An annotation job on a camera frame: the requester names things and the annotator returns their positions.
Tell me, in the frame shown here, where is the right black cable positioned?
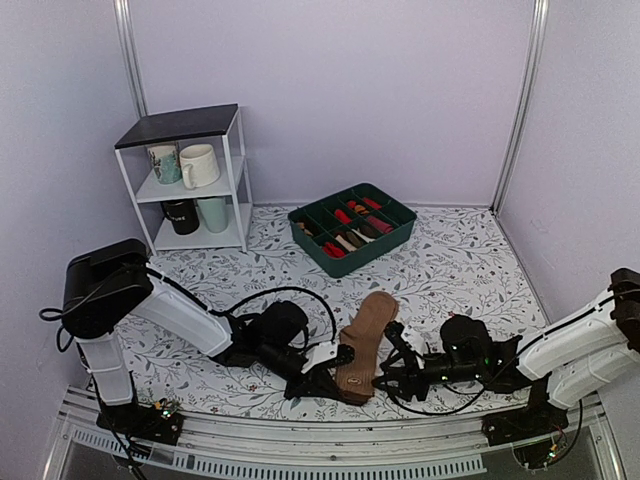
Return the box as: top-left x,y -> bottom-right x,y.
387,344 -> 521,416

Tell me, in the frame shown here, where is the teal patterned mug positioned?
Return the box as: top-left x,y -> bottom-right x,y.
147,143 -> 182,185

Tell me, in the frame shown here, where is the black mug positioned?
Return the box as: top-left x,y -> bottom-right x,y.
161,199 -> 200,235

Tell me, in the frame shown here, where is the mint green mug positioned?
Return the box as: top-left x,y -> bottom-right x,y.
197,197 -> 228,234

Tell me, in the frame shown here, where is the corner metal post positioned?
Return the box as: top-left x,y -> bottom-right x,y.
113,0 -> 148,118
491,0 -> 550,216

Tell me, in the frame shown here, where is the red rolled sock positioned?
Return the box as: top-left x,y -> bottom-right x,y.
334,209 -> 352,224
322,242 -> 346,259

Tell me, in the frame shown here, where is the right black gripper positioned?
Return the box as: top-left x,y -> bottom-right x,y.
372,352 -> 484,403

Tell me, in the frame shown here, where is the red rolled sock front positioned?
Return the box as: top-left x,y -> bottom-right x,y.
322,242 -> 346,259

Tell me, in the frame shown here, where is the red sock back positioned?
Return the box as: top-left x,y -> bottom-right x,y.
363,197 -> 382,210

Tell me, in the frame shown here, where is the red rolled sock middle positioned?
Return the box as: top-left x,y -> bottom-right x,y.
334,209 -> 352,224

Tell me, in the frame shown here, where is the maroon sock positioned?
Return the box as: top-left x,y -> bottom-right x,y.
366,215 -> 394,234

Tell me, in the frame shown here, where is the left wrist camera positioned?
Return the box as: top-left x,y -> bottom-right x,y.
301,341 -> 355,374

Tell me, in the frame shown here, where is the right corner metal post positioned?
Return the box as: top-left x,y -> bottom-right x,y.
491,0 -> 550,216

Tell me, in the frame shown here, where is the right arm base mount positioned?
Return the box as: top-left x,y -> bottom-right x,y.
482,376 -> 569,446

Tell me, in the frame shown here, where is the dark brown sock in box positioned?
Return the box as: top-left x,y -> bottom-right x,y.
358,224 -> 381,239

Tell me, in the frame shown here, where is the white shelf black top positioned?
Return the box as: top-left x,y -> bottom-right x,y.
114,104 -> 253,254

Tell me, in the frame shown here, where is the beige sock in box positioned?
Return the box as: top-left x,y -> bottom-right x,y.
335,234 -> 357,252

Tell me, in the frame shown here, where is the left corner metal post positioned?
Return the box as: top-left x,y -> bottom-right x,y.
113,0 -> 148,118

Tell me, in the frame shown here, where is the left black cable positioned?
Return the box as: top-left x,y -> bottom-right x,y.
38,264 -> 337,354

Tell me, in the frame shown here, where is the aluminium front rail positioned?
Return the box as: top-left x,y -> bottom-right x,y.
42,384 -> 626,480

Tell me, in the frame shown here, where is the floral table mat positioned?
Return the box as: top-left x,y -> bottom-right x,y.
117,207 -> 545,422

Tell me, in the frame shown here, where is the white ceramic mug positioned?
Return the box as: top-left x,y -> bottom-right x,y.
179,144 -> 221,190

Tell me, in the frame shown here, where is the brown ribbed sock pair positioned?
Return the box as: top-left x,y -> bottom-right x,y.
335,291 -> 398,406

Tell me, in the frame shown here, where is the black cable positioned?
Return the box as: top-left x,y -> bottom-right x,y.
387,344 -> 521,416
38,264 -> 337,354

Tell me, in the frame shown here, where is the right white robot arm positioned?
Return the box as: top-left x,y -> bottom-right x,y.
372,268 -> 639,436

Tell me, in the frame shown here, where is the orange striped sock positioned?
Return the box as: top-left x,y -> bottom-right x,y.
347,200 -> 370,216

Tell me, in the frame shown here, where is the green divided sock box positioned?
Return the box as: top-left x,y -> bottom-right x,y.
288,183 -> 417,278

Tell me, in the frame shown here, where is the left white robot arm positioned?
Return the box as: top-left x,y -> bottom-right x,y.
61,239 -> 355,434

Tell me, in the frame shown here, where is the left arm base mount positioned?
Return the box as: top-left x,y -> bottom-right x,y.
94,376 -> 184,446

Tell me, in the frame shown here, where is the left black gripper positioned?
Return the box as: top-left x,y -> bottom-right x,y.
258,341 -> 341,402

